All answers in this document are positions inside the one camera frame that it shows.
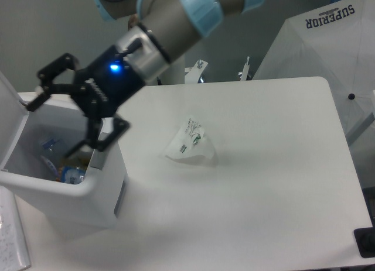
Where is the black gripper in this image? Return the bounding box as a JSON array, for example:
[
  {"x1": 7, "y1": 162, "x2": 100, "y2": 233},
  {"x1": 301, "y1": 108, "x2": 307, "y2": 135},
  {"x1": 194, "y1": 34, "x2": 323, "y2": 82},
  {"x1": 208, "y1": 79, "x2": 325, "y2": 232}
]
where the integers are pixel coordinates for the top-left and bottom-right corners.
[{"x1": 25, "y1": 45, "x2": 145, "y2": 157}]

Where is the crushed clear plastic bottle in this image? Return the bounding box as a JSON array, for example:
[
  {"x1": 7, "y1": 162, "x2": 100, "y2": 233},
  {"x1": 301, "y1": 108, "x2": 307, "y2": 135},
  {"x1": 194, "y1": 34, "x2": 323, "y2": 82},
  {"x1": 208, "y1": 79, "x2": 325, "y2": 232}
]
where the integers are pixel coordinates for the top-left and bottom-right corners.
[{"x1": 37, "y1": 132, "x2": 68, "y2": 178}]

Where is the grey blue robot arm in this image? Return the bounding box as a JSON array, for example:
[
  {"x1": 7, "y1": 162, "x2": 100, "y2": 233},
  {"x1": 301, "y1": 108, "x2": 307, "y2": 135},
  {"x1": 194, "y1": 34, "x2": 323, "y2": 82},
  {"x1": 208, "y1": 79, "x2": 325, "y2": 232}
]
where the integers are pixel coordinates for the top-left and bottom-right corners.
[{"x1": 26, "y1": 0, "x2": 265, "y2": 156}]

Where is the white trash can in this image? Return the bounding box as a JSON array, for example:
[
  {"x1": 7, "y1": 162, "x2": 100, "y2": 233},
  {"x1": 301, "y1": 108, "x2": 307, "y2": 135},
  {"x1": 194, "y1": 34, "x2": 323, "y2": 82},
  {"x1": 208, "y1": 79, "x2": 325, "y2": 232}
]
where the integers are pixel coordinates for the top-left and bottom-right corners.
[{"x1": 1, "y1": 77, "x2": 127, "y2": 227}]

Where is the blue yellow snack packet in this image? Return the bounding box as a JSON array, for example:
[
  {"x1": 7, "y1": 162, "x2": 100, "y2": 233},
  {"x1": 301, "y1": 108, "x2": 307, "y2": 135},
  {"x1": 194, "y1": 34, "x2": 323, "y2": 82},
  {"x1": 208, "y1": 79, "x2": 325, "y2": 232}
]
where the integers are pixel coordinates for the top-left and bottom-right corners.
[{"x1": 56, "y1": 156, "x2": 90, "y2": 185}]

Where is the crumpled white plastic wrapper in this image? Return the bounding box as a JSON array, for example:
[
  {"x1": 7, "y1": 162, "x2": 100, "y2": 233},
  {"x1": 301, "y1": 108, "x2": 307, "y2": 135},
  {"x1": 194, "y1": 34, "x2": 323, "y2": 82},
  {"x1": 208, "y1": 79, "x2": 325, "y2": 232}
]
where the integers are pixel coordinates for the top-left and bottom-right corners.
[{"x1": 162, "y1": 115, "x2": 218, "y2": 167}]

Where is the white paper notebook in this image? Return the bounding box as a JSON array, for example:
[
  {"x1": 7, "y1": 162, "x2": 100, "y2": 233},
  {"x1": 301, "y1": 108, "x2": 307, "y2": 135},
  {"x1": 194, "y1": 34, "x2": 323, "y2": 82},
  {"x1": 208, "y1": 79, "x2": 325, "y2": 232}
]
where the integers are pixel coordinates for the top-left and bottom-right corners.
[{"x1": 1, "y1": 186, "x2": 31, "y2": 270}]

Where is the white superior umbrella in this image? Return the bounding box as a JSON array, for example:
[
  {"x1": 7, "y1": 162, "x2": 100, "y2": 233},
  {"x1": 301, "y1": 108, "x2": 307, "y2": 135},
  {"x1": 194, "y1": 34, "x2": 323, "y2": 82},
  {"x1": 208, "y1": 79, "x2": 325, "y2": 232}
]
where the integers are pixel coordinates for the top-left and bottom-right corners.
[{"x1": 254, "y1": 0, "x2": 374, "y2": 133}]

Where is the black device at edge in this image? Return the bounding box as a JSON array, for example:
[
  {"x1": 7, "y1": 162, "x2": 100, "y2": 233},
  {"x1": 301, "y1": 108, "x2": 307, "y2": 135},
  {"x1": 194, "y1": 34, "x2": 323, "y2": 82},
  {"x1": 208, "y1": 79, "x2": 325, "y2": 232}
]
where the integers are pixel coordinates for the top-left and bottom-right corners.
[{"x1": 354, "y1": 227, "x2": 374, "y2": 258}]

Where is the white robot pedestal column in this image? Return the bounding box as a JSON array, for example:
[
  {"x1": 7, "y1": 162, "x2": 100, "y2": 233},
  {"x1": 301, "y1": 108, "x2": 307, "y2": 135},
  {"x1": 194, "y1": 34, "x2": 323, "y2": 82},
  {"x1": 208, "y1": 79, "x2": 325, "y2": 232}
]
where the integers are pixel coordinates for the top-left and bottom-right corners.
[{"x1": 149, "y1": 55, "x2": 185, "y2": 85}]

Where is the white pedestal base bracket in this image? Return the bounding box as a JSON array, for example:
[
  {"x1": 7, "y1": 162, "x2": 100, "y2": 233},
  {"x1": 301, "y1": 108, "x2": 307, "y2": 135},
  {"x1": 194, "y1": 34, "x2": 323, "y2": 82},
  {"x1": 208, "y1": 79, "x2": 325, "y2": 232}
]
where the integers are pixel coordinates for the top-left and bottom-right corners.
[{"x1": 183, "y1": 56, "x2": 253, "y2": 84}]

